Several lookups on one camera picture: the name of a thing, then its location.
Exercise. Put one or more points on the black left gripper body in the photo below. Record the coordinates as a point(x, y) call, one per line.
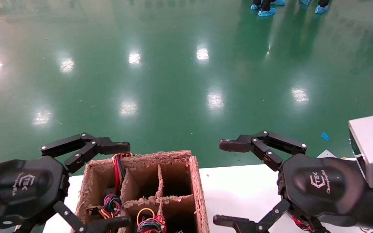
point(21, 191)

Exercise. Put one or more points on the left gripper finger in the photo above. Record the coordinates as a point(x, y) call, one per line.
point(108, 146)
point(108, 225)

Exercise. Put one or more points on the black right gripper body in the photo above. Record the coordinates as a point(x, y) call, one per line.
point(322, 186)

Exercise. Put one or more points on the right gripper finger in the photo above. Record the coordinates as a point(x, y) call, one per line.
point(238, 225)
point(238, 145)

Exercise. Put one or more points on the blue floor scrap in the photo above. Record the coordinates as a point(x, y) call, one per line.
point(324, 136)

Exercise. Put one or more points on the brown cardboard divider box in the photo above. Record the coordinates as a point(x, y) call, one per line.
point(194, 181)

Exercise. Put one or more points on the blue shoe cover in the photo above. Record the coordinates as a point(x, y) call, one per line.
point(305, 2)
point(255, 6)
point(278, 2)
point(266, 12)
point(321, 9)

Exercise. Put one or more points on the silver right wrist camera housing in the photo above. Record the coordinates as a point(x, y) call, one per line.
point(372, 149)

